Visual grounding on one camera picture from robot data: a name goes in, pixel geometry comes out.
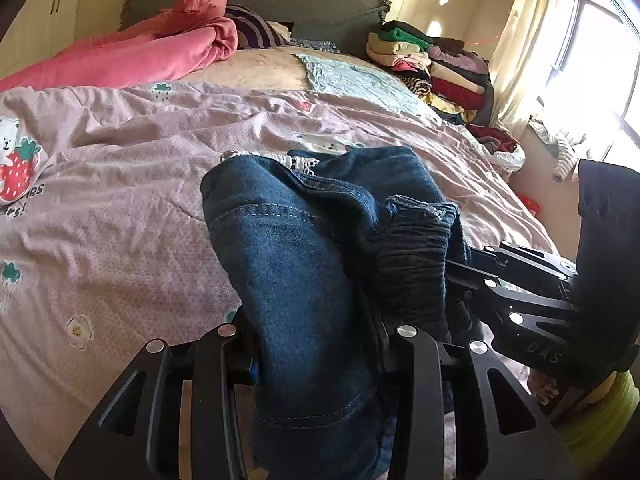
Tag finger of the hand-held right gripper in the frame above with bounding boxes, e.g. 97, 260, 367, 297
445, 259, 626, 393
470, 241, 582, 290

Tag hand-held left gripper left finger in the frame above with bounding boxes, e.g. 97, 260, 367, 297
55, 310, 261, 480

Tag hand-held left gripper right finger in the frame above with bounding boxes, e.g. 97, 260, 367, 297
357, 285, 586, 480

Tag denim pants with lace hem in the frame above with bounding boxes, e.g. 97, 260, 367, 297
200, 146, 485, 480

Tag person's right forearm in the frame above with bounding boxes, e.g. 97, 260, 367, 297
552, 367, 640, 443

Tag person's right hand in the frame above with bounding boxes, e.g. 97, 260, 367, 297
529, 372, 561, 407

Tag red object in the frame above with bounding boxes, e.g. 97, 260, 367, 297
519, 191, 544, 217

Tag white garment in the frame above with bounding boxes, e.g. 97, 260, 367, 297
486, 149, 527, 177

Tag maroon garment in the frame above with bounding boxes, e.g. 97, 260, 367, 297
466, 124, 522, 155

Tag pink strawberry print quilt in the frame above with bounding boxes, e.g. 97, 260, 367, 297
0, 82, 561, 480

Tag window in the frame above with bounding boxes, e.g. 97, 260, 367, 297
542, 0, 640, 163

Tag stack of folded clothes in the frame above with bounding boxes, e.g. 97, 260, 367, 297
366, 20, 497, 127

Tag cream curtain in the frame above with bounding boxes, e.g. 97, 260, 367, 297
487, 0, 583, 133

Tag light blue cloth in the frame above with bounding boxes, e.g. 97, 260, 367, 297
295, 52, 442, 122

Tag beige bed sheet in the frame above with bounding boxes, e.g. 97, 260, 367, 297
184, 44, 322, 95

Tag grey headboard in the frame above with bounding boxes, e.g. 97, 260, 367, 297
122, 0, 392, 55

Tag pink blanket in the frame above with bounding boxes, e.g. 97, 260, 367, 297
0, 0, 239, 94

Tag purple striped garment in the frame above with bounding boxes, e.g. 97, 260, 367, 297
224, 4, 294, 51

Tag cream wardrobe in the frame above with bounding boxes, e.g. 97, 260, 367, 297
0, 0, 87, 77

